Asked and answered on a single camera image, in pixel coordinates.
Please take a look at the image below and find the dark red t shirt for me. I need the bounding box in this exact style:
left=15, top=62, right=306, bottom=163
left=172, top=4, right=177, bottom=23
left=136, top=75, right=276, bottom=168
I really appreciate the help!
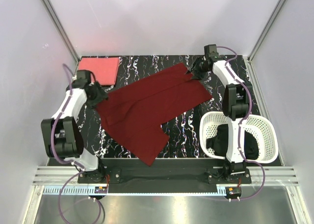
left=96, top=63, right=212, bottom=166

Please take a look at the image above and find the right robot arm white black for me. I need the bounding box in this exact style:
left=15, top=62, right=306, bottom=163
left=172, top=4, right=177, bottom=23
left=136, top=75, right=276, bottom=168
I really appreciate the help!
left=187, top=44, right=252, bottom=183

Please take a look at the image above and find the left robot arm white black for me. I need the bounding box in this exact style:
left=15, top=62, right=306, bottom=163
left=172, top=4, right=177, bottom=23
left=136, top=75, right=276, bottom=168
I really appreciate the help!
left=41, top=70, right=108, bottom=183

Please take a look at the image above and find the folded pink t shirt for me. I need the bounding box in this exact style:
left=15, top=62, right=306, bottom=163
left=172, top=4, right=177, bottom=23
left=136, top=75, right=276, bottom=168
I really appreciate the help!
left=78, top=57, right=120, bottom=86

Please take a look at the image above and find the black garment in basket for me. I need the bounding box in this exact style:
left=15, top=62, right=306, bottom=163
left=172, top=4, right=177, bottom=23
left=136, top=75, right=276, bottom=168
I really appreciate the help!
left=206, top=124, right=259, bottom=160

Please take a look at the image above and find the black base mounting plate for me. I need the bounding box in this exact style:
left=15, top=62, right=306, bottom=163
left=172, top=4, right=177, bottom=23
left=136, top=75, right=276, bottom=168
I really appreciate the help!
left=78, top=159, right=237, bottom=192

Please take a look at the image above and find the white plastic laundry basket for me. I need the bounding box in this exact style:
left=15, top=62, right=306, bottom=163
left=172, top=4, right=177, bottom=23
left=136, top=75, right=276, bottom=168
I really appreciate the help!
left=200, top=112, right=279, bottom=164

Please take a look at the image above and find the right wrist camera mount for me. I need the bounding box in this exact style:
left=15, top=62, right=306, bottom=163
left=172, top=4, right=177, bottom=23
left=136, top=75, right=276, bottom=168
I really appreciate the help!
left=204, top=44, right=219, bottom=59

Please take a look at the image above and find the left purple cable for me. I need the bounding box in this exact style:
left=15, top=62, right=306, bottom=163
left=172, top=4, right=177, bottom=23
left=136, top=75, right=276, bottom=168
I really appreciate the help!
left=50, top=63, right=106, bottom=224

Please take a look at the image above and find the purple cable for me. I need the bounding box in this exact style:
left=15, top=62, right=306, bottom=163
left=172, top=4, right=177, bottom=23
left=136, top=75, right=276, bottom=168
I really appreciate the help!
left=50, top=63, right=106, bottom=224
left=217, top=46, right=268, bottom=200

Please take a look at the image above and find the right aluminium frame post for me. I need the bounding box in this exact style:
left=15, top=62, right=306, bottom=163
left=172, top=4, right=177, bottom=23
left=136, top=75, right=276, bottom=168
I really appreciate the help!
left=247, top=0, right=295, bottom=62

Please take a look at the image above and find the aluminium frame post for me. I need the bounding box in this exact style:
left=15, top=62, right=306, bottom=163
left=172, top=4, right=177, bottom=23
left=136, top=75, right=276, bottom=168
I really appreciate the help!
left=40, top=0, right=80, bottom=65
left=247, top=0, right=295, bottom=62

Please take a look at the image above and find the white slotted cable duct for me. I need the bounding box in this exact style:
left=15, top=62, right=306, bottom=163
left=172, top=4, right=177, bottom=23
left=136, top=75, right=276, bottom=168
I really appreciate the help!
left=43, top=185, right=227, bottom=197

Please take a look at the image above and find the left aluminium frame post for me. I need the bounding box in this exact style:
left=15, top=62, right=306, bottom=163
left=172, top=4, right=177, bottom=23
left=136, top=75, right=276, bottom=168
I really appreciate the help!
left=40, top=0, right=80, bottom=65

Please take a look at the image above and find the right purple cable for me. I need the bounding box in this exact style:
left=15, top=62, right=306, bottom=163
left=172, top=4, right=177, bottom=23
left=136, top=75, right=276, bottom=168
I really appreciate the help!
left=217, top=46, right=268, bottom=200

